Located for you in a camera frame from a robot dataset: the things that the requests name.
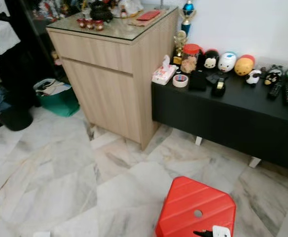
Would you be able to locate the black low TV console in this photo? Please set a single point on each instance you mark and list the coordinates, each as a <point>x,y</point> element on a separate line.
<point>228,116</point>

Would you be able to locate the black tape dispenser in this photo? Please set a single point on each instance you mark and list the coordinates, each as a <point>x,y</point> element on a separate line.
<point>219,88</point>

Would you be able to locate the black wallet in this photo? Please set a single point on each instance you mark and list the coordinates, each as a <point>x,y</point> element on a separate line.
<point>198,81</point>

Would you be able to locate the black round bin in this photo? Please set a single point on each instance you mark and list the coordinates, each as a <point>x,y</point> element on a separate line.
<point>16,118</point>

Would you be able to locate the white tape roll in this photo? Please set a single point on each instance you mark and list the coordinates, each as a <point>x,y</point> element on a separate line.
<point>175,81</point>

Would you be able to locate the small dark pouch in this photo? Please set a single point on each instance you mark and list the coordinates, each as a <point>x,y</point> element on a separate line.
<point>215,76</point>

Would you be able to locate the small white panda toy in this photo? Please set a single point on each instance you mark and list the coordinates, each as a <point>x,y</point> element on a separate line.
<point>254,77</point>

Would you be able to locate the pink white tissue box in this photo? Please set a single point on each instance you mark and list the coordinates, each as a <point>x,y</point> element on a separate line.
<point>163,75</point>

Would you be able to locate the light wooden cabinet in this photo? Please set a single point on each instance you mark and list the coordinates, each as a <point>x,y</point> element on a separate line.
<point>109,94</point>

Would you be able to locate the black and white toy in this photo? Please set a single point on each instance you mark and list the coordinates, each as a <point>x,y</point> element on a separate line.
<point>273,75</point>

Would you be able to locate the orange round plush toy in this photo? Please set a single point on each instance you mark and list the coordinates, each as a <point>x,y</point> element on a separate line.
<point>244,65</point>

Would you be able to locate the white round plush toy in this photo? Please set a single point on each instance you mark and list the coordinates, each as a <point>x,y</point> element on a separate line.
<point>227,61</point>

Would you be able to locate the black round plush toy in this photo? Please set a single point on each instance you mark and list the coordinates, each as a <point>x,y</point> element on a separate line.
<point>210,60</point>

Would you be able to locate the clear jar with red lid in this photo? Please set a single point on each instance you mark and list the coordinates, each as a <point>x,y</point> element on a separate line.
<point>191,60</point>

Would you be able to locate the small gold trophy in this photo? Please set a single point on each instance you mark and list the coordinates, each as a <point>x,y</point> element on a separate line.
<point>180,44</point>

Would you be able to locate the green bag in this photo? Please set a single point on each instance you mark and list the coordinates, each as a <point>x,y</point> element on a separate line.
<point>60,104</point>

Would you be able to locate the white papers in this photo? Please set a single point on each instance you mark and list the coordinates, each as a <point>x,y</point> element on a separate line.
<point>53,88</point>

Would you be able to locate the dark display shelf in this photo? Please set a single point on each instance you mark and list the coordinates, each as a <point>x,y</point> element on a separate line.
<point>28,54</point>

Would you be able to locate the white lace cloth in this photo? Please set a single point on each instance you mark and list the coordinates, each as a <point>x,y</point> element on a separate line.
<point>1,38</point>

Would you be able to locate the flat red book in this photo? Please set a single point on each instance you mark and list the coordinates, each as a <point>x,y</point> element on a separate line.
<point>149,15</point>

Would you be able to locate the small red cup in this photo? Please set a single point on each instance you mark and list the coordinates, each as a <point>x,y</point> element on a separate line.
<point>81,22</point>
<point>99,25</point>
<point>90,24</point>

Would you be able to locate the white figurine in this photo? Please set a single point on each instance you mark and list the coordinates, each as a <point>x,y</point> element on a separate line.
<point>126,6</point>

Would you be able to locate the dark teapot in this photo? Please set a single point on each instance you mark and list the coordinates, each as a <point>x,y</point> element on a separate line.
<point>100,11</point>

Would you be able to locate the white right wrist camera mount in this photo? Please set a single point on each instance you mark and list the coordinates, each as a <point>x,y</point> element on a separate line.
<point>221,232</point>

